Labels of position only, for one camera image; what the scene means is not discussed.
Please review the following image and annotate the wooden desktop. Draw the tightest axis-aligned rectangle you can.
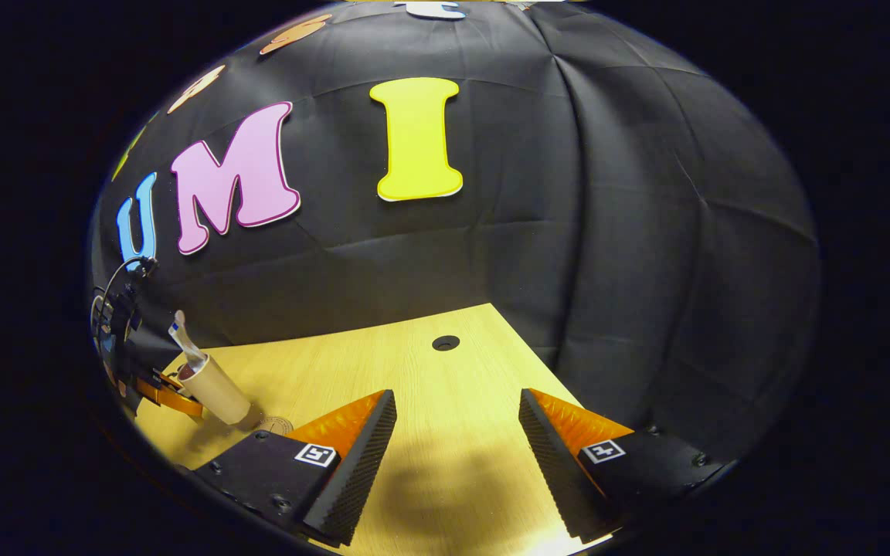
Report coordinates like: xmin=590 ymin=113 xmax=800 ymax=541
xmin=132 ymin=303 xmax=631 ymax=555

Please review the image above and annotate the white toothpaste tube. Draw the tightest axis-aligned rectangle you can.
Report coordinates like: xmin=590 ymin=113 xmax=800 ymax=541
xmin=168 ymin=320 xmax=208 ymax=370

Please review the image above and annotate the beige cup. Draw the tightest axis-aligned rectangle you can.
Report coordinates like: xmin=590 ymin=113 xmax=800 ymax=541
xmin=176 ymin=354 xmax=254 ymax=427

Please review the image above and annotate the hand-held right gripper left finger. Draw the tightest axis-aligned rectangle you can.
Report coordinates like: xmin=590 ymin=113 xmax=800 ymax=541
xmin=194 ymin=388 xmax=398 ymax=548

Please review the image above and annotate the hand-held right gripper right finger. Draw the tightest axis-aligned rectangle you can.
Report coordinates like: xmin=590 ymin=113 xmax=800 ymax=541
xmin=518 ymin=388 xmax=728 ymax=544

